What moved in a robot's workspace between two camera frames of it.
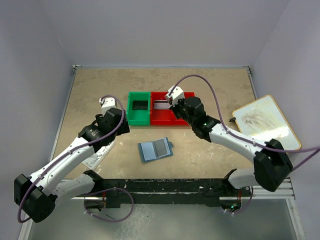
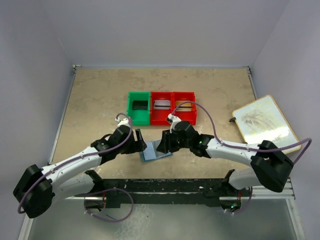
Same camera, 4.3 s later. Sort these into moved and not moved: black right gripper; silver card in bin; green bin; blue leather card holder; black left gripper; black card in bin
Moved: black right gripper; black left gripper
Not moved: silver card in bin; blue leather card holder; green bin; black card in bin
